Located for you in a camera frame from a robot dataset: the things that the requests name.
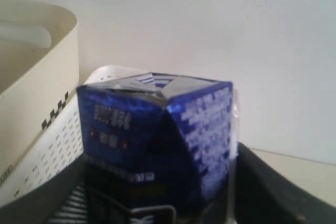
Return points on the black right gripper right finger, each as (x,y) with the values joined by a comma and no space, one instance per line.
(262,195)

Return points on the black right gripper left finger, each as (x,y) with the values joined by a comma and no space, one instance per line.
(62,199)

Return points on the blue milk carton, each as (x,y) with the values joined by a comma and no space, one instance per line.
(156,148)

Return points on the cream plastic bin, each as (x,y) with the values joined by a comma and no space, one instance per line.
(39,71)

